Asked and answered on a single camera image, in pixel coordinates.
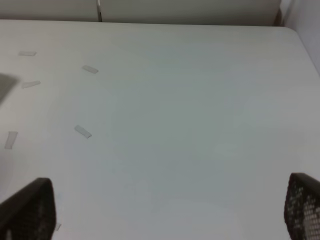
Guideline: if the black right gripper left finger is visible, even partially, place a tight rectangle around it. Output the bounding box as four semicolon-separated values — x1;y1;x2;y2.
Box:
0;178;56;240

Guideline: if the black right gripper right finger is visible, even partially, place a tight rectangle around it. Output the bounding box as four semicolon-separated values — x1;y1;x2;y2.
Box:
284;172;320;240

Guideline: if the white short sleeve t-shirt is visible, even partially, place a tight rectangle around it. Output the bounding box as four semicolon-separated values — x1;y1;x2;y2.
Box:
0;73;20;103

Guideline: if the clear tape piece lower left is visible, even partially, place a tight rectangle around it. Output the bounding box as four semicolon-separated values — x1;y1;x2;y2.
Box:
4;131;18;150

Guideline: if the clear tape piece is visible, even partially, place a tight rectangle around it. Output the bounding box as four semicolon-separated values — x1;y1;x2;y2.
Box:
4;131;18;150
74;125;92;139
82;65;99;74

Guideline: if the clear tape piece bottom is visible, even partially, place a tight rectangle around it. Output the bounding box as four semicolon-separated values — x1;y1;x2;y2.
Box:
74;125;92;139

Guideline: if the clear tape piece right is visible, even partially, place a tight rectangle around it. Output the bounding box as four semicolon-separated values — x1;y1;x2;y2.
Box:
82;65;99;74

